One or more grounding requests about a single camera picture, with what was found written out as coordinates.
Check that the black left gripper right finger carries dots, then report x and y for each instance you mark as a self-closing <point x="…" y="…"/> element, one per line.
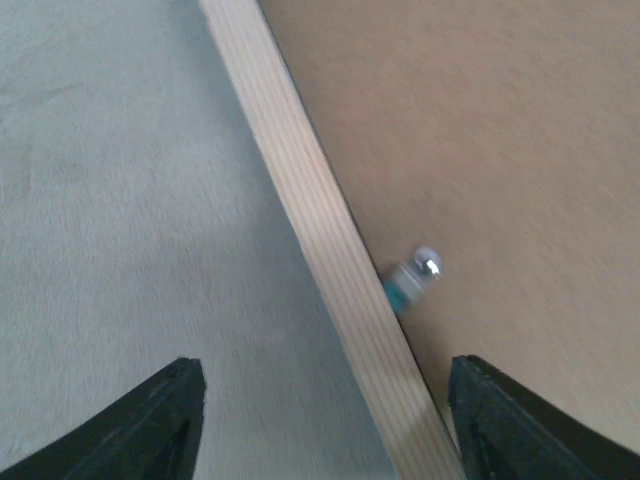
<point x="506" y="431"/>

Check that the brown frame backing board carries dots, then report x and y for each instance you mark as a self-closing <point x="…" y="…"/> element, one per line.
<point x="505" y="135"/>

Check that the metal frame clip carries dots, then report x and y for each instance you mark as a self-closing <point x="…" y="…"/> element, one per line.
<point x="409" y="281"/>

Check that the blue wooden picture frame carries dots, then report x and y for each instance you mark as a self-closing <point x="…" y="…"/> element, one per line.
<point x="408" y="420"/>

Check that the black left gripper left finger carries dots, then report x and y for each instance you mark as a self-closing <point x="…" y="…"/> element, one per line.
<point x="152" y="432"/>

